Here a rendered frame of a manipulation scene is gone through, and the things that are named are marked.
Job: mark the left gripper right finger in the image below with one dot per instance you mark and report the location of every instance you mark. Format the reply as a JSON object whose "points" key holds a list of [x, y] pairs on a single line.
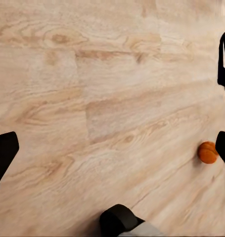
{"points": [[220, 144]]}

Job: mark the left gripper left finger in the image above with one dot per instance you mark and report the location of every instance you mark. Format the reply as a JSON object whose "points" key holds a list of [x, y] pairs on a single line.
{"points": [[9, 147]]}

